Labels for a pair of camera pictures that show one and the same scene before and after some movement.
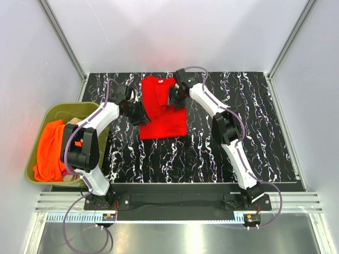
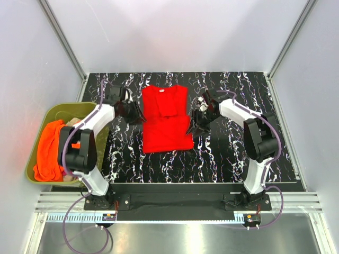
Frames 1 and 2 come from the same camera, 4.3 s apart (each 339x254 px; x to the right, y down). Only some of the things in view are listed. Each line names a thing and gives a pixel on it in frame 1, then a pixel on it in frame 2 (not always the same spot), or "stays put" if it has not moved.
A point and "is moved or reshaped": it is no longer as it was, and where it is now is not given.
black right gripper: [179, 105] -> [196, 121]
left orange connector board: [108, 217] stays put
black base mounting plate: [176, 201] stays put
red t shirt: [166, 121] is moved or reshaped
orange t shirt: [50, 166] stays put
